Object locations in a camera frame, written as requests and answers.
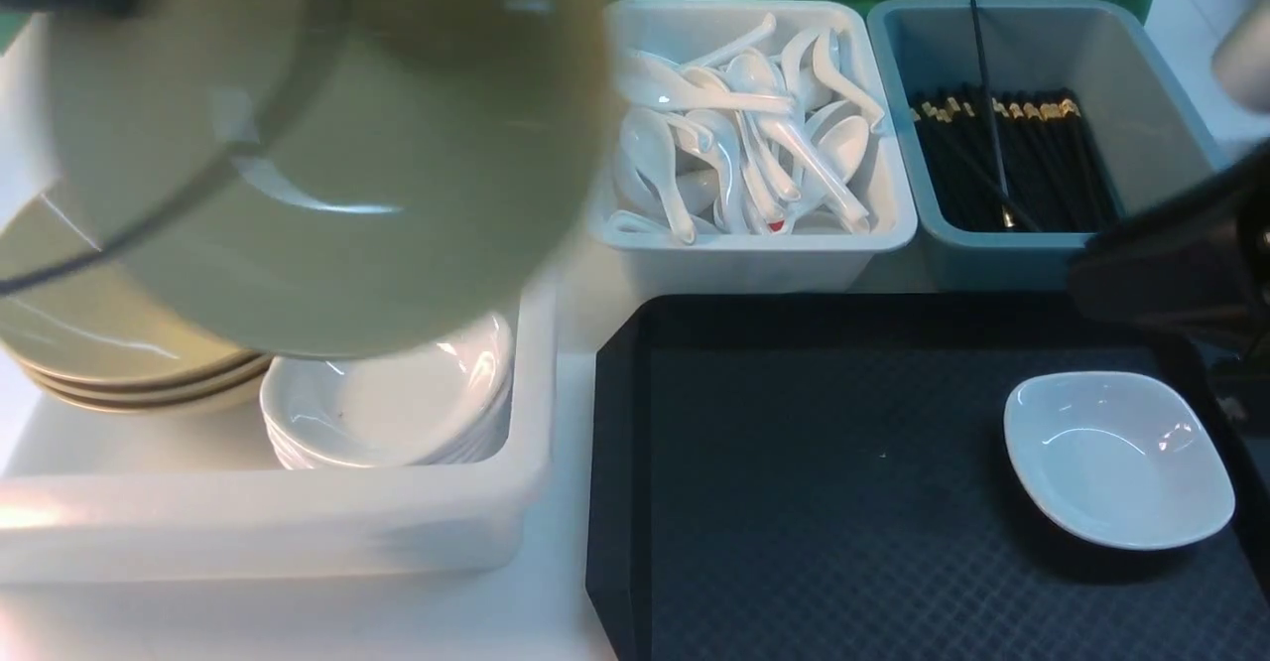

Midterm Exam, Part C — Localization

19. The black chopstick gold tip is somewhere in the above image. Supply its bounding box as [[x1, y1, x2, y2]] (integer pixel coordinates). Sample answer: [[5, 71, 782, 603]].
[[969, 0, 1022, 230]]

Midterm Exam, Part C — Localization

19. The white square sauce dish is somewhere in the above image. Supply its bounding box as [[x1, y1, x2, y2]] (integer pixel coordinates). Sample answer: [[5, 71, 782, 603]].
[[1002, 371, 1234, 552]]

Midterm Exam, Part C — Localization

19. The blue-grey chopstick bin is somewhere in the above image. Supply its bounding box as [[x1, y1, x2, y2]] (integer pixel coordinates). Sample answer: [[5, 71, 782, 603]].
[[867, 0, 1223, 291]]

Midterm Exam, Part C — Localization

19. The pile of white soup spoons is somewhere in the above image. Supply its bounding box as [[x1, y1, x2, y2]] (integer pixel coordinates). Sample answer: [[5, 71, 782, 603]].
[[606, 13, 886, 247]]

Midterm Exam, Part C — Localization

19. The stack of white sauce dishes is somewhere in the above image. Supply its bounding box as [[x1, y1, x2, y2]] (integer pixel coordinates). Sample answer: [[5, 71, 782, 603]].
[[259, 313, 514, 469]]

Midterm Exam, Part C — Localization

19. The middle olive bowl in stack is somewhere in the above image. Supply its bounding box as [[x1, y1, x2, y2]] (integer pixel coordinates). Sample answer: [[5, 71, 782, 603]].
[[19, 356, 273, 405]]

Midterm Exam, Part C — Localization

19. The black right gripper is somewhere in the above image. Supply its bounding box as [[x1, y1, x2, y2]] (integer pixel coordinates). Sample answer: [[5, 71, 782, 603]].
[[1067, 142, 1269, 423]]

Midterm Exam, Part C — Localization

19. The olive noodle bowl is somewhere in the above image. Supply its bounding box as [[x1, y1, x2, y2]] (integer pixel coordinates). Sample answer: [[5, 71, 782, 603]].
[[36, 0, 620, 358]]

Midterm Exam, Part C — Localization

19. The large white plastic tub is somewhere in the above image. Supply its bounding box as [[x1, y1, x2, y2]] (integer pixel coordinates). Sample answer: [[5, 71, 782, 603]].
[[3, 14, 558, 583]]

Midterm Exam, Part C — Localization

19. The bundle of black chopsticks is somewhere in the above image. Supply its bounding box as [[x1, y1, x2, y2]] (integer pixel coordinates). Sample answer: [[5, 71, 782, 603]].
[[909, 84, 1121, 234]]

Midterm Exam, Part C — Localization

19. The light grey spoon bin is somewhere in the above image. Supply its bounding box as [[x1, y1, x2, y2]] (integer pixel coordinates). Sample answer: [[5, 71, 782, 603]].
[[585, 0, 918, 300]]

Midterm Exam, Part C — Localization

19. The black serving tray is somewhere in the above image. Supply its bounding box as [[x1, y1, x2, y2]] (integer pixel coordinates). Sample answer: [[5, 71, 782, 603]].
[[585, 292, 1269, 660]]

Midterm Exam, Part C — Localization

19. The bottom olive bowl in stack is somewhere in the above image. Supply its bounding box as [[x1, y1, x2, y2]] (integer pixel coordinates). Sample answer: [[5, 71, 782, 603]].
[[27, 364, 271, 416]]

